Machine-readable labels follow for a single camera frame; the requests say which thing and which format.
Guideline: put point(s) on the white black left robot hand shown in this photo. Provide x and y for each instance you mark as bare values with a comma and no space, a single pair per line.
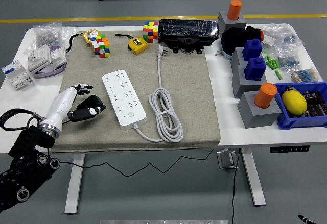
60,104

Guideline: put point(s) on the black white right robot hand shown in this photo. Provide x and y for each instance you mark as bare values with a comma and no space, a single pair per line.
305,219

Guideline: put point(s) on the black plug adapter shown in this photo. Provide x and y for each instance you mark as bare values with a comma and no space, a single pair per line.
90,101

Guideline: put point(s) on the white power strip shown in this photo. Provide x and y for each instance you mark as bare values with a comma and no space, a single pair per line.
122,96

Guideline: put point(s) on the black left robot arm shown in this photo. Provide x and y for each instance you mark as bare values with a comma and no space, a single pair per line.
28,137

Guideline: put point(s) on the white blue circuit breaker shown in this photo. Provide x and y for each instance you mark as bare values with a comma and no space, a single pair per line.
15,76

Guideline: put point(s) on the white table leg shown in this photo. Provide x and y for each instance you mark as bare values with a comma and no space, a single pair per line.
251,178
74,183

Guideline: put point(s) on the clear bag of nuts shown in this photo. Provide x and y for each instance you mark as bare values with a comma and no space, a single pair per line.
48,36

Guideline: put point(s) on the white-edged puzzle cube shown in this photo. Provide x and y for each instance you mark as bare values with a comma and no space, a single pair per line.
101,46

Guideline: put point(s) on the empty clear plastic bag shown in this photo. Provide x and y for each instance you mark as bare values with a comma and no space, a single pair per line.
68,33

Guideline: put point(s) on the black table control panel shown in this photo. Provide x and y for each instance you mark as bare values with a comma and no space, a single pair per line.
288,149

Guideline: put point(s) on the yellow tape measure round face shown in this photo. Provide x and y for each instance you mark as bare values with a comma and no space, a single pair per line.
91,34

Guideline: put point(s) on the yellow black tape measure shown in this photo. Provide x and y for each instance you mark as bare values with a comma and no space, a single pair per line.
138,46

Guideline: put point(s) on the blue plastic bin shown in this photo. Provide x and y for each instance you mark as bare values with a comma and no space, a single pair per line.
288,122

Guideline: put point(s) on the grey square block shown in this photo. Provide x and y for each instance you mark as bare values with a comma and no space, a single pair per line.
237,58
224,22
255,117
242,86

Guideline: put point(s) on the neon stickerless puzzle cube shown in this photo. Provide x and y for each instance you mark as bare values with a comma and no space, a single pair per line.
150,32

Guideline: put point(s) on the dark brown components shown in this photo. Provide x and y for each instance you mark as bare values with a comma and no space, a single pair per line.
316,104

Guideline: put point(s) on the yellow lemon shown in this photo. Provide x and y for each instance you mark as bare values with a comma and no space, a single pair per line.
293,102

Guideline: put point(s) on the grey-brown mat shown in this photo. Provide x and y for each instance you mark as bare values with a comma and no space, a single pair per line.
184,94

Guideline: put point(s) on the orange cylinder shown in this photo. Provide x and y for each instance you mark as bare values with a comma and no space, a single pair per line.
265,95
234,9

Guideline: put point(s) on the clear bag of resistors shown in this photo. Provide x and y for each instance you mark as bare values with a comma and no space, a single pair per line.
306,75

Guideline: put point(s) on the green battery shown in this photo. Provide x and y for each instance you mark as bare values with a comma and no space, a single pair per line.
278,75
276,63
267,59
270,64

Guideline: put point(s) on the black wrapped box device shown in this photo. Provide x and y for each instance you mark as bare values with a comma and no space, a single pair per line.
187,30

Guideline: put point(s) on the blue peg block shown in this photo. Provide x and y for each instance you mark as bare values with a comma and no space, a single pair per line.
251,49
254,69

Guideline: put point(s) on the clear bag blue components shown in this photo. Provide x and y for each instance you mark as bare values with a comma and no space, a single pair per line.
281,37
288,60

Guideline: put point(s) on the white round base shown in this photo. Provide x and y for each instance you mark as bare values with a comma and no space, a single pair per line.
227,54

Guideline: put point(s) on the black cloth bundle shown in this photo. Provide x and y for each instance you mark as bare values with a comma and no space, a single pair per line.
235,39

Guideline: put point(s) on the red cap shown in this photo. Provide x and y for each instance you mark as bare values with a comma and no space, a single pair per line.
262,35

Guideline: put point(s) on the silver metal bracket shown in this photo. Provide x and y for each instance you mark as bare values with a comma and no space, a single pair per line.
224,159

